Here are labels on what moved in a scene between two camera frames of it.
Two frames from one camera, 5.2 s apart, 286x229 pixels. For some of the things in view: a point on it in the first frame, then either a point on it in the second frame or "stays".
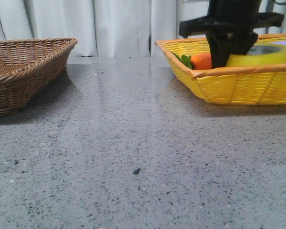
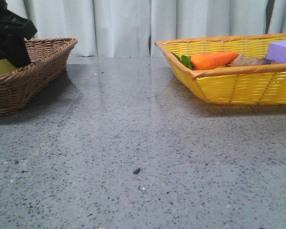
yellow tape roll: (262, 54) → (1, 67)
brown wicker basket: (21, 69) stays
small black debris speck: (137, 171) stays
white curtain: (107, 28) stays
